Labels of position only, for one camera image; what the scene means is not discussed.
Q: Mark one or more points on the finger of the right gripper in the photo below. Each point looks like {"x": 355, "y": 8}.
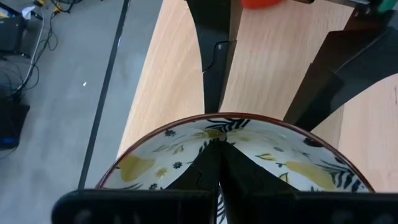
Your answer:
{"x": 214, "y": 62}
{"x": 342, "y": 71}

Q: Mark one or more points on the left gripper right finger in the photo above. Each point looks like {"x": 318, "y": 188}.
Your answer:
{"x": 242, "y": 177}

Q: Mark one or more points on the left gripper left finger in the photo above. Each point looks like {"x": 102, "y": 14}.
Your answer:
{"x": 202, "y": 174}

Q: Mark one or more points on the yellow bowl patterned white inside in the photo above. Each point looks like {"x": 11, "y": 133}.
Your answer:
{"x": 155, "y": 161}

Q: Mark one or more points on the white crumpled paper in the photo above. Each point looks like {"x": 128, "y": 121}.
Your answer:
{"x": 28, "y": 12}

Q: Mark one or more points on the black box blue light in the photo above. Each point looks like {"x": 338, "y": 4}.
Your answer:
{"x": 12, "y": 124}

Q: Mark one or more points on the black equipment case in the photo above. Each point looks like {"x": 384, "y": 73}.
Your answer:
{"x": 11, "y": 31}

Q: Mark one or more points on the wooden shelf black metal frame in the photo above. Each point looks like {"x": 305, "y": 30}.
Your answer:
{"x": 267, "y": 62}

